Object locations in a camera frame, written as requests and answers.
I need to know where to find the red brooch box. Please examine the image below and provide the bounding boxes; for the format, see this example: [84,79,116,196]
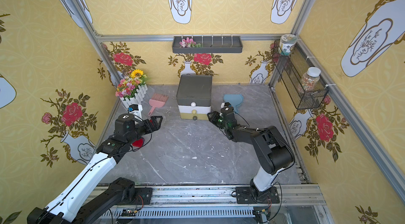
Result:
[132,138,144,148]

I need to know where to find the grey top drawer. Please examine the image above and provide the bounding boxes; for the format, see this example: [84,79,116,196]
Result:
[177,98,211,107]

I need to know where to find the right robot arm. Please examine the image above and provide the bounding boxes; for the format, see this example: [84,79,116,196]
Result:
[207,108,295,194]

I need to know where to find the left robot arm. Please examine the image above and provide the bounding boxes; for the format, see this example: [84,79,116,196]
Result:
[27,113,163,224]

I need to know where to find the three-tier drawer cabinet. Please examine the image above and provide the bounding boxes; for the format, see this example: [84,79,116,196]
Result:
[176,74,213,109]

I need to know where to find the pink hand brush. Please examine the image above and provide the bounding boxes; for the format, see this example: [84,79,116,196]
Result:
[148,93,169,116]

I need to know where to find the blue dustpan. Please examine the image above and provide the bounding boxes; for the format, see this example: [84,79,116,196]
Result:
[223,94,244,113]

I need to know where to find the flower planter white fence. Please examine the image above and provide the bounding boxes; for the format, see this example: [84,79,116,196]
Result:
[115,69,148,109]

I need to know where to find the pink flowers on shelf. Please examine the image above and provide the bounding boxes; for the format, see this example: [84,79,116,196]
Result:
[179,37,202,48]

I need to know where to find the circuit board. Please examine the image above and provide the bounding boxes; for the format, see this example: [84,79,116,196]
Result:
[121,208,138,217]

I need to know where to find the jar of colourful beads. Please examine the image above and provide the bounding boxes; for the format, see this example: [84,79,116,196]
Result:
[298,67,321,94]

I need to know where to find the labelled jar white lid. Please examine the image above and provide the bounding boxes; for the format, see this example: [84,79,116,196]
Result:
[278,34,298,55]

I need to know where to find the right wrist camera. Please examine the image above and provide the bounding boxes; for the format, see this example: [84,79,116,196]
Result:
[221,102,232,110]

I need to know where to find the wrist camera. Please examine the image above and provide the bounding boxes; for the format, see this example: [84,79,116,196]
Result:
[128,104,143,120]
[221,102,232,110]

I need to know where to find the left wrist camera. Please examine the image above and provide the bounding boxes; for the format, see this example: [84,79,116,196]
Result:
[128,104,143,120]

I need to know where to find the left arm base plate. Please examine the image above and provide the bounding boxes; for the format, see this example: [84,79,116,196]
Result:
[128,187,153,207]

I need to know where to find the grey wall shelf tray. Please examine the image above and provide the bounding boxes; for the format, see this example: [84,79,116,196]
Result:
[172,35,244,54]

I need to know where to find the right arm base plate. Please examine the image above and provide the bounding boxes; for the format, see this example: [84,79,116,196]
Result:
[235,187,280,204]

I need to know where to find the black wire wall basket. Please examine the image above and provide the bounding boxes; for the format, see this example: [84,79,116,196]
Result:
[276,44,329,110]

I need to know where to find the aluminium rail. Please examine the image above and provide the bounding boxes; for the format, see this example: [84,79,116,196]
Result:
[98,184,326,220]

